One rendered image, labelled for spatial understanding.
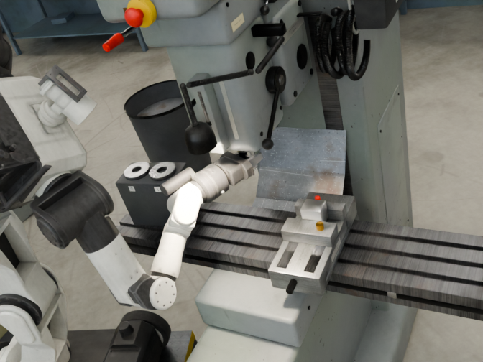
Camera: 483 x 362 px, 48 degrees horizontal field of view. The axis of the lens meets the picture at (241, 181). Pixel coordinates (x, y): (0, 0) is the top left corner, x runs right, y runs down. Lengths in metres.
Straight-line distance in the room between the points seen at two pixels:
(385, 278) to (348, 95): 0.59
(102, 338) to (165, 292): 0.86
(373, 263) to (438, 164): 1.99
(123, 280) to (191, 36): 0.58
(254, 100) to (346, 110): 0.51
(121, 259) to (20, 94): 0.44
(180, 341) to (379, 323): 0.82
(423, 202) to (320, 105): 1.53
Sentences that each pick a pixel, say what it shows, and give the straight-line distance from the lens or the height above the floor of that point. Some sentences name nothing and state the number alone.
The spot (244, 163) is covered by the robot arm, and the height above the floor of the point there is 1.26.
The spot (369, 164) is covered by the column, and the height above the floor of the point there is 0.96.
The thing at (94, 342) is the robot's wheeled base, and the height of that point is 0.57.
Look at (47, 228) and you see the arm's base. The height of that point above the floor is 1.43.
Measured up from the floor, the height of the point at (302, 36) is 1.48.
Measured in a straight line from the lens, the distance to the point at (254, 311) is 1.64.
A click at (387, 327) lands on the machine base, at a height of 0.20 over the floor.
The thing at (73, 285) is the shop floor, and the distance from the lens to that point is 3.40.
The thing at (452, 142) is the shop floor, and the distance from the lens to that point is 3.70.
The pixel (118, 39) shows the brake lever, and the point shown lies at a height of 1.70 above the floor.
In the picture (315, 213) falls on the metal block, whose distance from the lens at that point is 1.56.
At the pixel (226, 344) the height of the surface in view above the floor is 0.74.
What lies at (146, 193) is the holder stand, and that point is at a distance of 1.83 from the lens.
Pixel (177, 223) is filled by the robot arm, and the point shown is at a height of 1.24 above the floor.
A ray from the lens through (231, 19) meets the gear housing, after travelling 1.23.
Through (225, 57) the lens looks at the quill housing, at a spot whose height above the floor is 1.59.
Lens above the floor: 2.07
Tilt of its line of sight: 35 degrees down
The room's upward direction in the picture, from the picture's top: 16 degrees counter-clockwise
